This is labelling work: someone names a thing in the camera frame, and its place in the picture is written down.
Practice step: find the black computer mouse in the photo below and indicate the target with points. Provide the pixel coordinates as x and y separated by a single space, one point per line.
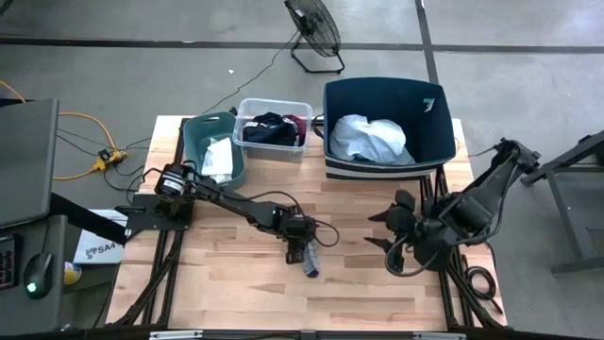
38 276

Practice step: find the white cloth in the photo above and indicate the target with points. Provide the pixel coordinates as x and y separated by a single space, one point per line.
218 160

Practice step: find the black floor fan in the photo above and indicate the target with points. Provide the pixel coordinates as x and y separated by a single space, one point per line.
313 26

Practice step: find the clear plastic bin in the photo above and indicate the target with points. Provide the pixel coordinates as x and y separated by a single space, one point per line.
273 152

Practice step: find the grey sock with purple toe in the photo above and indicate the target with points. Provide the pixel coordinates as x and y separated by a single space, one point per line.
311 262

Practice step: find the black table frame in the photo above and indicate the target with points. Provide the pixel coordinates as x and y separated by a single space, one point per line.
162 269

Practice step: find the navy shorts with white waistband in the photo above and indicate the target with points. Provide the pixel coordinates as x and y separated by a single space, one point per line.
269 132

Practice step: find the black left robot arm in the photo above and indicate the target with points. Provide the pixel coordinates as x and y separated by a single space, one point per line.
236 205

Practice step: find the light blue patterned cloth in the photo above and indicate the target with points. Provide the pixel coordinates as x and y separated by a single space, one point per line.
373 139

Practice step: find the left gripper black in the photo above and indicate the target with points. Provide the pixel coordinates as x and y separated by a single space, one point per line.
299 229

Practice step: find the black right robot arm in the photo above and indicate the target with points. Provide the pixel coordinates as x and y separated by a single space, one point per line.
476 208

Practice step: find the white paper sheet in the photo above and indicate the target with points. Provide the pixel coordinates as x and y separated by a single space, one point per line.
99 248

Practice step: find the black metal stand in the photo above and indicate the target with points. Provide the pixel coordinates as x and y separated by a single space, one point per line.
571 203

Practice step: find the teal plastic basket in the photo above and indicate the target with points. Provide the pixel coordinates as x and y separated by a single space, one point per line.
196 141

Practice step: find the grey laptop lid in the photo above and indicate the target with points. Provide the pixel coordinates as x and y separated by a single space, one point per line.
26 160

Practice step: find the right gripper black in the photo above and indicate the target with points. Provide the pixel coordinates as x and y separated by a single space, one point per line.
408 226

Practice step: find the grey side desk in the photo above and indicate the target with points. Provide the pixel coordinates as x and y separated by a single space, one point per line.
52 311

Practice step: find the maroon cloth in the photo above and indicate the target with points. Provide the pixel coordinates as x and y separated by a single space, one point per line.
299 130

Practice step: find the black keypad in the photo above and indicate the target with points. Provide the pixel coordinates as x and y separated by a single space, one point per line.
5 262

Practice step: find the yellow blue ball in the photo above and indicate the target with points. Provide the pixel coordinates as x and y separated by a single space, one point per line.
72 274

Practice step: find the navy white striped fabric basket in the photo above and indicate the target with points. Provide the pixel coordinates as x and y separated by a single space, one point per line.
387 94

